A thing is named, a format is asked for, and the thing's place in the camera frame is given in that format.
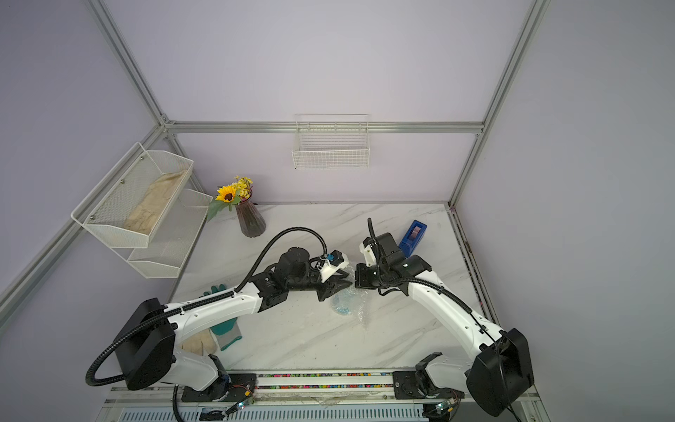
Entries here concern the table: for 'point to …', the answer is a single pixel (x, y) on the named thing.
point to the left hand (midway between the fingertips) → (346, 280)
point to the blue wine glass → (343, 301)
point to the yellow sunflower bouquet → (229, 196)
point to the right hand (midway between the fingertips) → (356, 283)
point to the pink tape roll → (416, 230)
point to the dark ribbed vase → (250, 217)
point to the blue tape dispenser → (412, 238)
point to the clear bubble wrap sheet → (359, 309)
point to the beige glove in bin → (143, 214)
